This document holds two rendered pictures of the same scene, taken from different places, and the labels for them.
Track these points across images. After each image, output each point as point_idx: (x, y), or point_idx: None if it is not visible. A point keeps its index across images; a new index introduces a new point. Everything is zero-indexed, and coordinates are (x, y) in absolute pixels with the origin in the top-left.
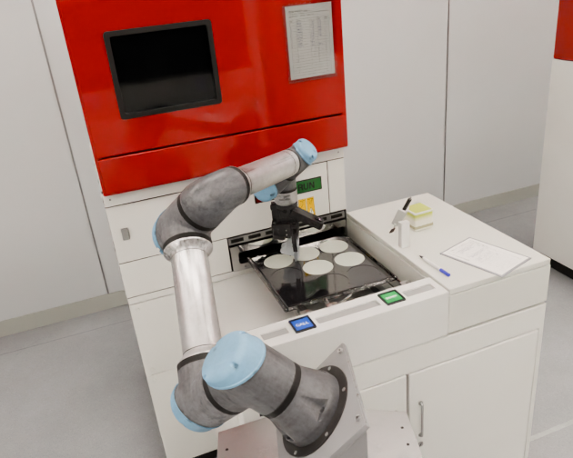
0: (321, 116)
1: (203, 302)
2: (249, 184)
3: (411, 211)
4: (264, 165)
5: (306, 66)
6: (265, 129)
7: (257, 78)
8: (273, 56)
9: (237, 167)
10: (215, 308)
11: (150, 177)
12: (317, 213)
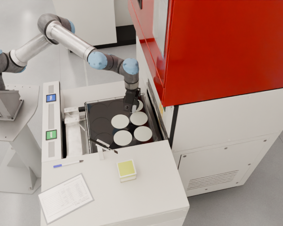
0: (158, 72)
1: (26, 45)
2: (46, 32)
3: (122, 162)
4: (64, 37)
5: (156, 32)
6: (147, 45)
7: (147, 13)
8: (151, 7)
9: (50, 23)
10: (27, 51)
11: (132, 17)
12: (162, 119)
